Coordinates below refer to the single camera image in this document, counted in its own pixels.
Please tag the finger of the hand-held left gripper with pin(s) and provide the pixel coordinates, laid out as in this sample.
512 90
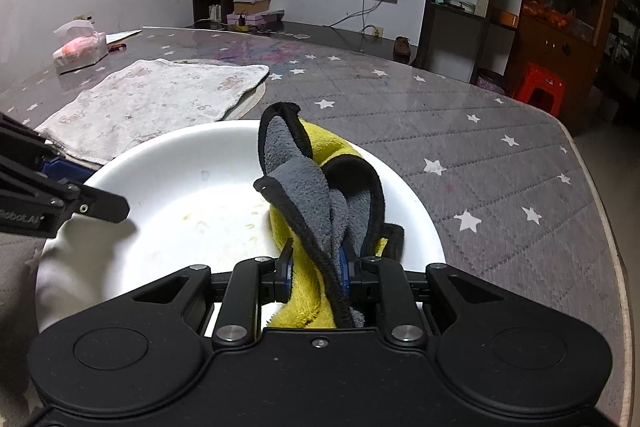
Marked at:
65 168
102 204

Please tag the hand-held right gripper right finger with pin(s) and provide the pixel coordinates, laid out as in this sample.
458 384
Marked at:
344 273

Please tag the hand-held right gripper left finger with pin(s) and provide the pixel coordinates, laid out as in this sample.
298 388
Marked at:
287 278

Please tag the yellow and grey cleaning cloth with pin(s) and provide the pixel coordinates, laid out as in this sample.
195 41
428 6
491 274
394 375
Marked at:
310 202

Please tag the white bowl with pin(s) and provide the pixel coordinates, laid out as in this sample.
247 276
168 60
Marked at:
190 207

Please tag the white stained towel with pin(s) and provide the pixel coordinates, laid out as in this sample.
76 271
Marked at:
150 102

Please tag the tissue pack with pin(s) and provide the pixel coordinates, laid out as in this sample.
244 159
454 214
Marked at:
80 49

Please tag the small red item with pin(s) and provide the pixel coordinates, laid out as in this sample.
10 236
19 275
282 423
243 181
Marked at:
116 48

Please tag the sheet of paper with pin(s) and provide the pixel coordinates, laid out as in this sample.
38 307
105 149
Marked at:
122 37

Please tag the grey star-print table cover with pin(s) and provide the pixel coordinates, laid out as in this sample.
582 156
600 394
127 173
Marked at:
475 167

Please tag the round beige mat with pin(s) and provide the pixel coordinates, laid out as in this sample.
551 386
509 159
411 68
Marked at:
250 99

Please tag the brown shoe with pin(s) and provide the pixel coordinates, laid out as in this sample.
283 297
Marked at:
402 46

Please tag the dark television stand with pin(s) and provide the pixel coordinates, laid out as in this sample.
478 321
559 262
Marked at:
340 38

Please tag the trash bin with purple bag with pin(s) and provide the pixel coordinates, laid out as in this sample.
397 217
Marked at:
491 83

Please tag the stack of boxes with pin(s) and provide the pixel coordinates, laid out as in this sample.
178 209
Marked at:
255 12

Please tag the red plastic stool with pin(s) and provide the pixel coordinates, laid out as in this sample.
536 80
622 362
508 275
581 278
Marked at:
540 87

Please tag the wall power socket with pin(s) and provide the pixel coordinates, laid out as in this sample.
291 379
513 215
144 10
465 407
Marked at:
377 32

